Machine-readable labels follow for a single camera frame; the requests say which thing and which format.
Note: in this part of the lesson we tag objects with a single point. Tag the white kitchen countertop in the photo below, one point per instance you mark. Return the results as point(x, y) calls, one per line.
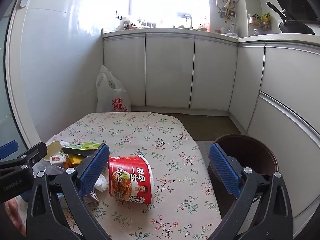
point(175, 31)

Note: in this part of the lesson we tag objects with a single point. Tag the white kitchen cabinet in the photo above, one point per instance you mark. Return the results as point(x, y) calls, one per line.
point(167, 67)

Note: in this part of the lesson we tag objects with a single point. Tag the brown silver sachet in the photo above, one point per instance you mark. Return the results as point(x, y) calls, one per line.
point(92, 196)

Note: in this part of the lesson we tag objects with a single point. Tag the small glass jar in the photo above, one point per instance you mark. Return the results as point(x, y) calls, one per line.
point(233, 28)

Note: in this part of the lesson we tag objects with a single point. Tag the small white plastic cup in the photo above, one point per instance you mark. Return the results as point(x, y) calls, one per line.
point(53, 148)

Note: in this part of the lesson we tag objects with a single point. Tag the metal sink faucet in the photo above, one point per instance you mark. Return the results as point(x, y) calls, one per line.
point(188, 20)

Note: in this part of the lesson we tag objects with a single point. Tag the black wok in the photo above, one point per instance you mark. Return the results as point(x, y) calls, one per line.
point(295, 27)

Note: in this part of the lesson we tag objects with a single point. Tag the white tissue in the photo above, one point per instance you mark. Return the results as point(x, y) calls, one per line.
point(101, 183)

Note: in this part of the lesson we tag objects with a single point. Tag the yellow green packet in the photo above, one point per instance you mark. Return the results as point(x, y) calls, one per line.
point(265, 17)

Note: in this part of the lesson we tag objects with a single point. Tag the green snack wrapper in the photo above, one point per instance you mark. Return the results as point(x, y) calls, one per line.
point(85, 147)

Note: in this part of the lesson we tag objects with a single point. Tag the white door frame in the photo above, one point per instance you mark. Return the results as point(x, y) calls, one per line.
point(15, 80)

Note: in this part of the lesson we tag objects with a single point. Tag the small white sachet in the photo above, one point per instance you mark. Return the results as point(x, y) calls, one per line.
point(57, 159)

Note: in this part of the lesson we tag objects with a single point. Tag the black range hood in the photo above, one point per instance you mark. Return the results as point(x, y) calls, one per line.
point(300, 0)

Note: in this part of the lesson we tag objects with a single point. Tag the brown round bin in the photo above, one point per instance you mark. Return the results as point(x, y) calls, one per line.
point(250, 155)

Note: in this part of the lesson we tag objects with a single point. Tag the black pronged rack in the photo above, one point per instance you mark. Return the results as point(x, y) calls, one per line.
point(118, 17)

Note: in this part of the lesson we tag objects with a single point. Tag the person's left hand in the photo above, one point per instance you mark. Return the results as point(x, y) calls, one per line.
point(13, 215)

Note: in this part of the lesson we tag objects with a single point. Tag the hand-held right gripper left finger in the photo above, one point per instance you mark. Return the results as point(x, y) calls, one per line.
point(95, 167)

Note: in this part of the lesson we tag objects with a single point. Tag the white plastic shopping bag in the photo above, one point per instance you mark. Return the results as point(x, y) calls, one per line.
point(110, 97)

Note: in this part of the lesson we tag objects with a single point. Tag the clear plastic bag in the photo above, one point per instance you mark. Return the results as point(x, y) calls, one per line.
point(47, 171)

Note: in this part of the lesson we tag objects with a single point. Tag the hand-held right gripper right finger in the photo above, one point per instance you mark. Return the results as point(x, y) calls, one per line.
point(223, 167)

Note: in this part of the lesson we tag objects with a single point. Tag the water heater pipes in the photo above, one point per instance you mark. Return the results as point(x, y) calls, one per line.
point(226, 8)

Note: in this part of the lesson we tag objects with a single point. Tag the floral tablecloth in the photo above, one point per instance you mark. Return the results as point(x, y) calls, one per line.
point(150, 135)

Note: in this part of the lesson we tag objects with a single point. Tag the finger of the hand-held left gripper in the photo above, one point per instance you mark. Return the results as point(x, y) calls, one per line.
point(7, 149)
point(35, 152)

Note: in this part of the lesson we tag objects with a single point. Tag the red instant noodle cup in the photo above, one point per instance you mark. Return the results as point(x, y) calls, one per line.
point(130, 177)

